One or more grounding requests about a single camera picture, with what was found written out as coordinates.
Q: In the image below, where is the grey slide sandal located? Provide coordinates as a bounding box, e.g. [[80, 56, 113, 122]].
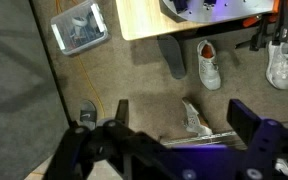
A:
[[79, 99, 98, 131]]

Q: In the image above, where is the black metal mounting bracket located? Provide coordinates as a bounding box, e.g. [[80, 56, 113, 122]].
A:
[[171, 0, 190, 15]]

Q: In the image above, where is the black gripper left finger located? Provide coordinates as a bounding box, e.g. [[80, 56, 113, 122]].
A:
[[43, 99, 162, 180]]

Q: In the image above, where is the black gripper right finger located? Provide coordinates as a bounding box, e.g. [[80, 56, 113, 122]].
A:
[[226, 98, 288, 180]]

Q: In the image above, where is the dark grey shoe insole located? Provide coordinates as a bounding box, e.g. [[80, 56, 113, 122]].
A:
[[156, 34, 188, 80]]

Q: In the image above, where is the yellow extension cord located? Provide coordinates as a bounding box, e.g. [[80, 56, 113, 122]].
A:
[[54, 0, 107, 118]]

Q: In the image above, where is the clear plastic storage bin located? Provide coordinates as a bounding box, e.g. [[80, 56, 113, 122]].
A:
[[50, 0, 111, 57]]

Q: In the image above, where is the white sneaker with black swoosh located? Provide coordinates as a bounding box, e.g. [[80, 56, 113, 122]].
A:
[[274, 157, 288, 178]]

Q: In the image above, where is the round metal base plate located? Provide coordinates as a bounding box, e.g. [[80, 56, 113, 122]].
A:
[[159, 0, 280, 24]]

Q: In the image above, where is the grey sneaker with orange lining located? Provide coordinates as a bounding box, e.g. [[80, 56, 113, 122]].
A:
[[196, 39, 223, 92]]

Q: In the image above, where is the light grey laced sneaker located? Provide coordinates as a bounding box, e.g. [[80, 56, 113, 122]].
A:
[[265, 38, 288, 91]]

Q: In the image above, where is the light wooden table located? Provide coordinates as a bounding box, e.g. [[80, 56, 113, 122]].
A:
[[115, 0, 288, 42]]

